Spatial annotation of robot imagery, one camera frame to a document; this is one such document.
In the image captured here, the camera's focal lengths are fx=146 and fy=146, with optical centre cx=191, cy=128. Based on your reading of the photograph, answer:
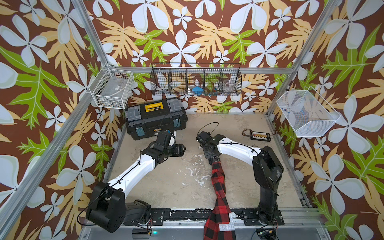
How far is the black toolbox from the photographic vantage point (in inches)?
37.4

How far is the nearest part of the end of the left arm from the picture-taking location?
0.65 metres

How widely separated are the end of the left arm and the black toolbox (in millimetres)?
247
